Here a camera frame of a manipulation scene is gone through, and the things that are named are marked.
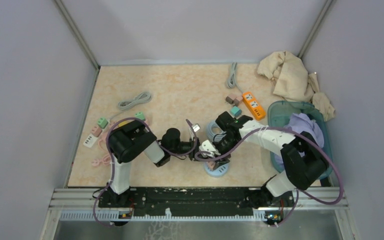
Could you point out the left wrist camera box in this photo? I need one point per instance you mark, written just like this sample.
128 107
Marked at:
196 127

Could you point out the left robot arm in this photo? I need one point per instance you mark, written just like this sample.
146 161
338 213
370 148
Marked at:
126 143

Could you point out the pink power strip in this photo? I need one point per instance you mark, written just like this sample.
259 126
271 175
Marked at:
104 134

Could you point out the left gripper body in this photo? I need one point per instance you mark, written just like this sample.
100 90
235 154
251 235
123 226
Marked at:
191 144

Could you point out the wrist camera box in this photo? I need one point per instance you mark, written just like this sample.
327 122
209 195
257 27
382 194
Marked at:
208 150
196 127

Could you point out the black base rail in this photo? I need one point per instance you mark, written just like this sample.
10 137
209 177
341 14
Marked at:
194 202

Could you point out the round blue socket hub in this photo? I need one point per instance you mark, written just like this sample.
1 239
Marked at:
219 172

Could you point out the pink adapter on strip end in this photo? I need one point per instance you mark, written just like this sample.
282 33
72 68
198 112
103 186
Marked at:
96 131

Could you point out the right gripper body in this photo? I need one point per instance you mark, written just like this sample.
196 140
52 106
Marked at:
225 144

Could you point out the lavender cloth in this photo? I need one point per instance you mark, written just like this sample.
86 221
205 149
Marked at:
300 122

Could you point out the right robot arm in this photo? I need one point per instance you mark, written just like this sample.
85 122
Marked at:
303 160

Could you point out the beige cloth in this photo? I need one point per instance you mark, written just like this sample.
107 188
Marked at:
294 83

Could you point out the teal plastic basket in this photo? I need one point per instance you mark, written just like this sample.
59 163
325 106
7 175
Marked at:
286 108

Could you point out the pink plug adapter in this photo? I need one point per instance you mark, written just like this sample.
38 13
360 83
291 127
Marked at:
237 100
230 98

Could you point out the green plug adapter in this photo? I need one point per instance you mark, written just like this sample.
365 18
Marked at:
102 122
140 115

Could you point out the white usb charger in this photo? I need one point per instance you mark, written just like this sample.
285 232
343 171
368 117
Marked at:
90 141

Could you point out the yellow plug adapter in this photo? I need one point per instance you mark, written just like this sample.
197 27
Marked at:
123 123

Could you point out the teal plug adapter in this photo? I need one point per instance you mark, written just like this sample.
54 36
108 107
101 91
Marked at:
235 111

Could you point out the orange power strip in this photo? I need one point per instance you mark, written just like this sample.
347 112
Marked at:
253 106

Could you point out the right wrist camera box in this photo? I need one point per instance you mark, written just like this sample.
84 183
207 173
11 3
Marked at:
208 150

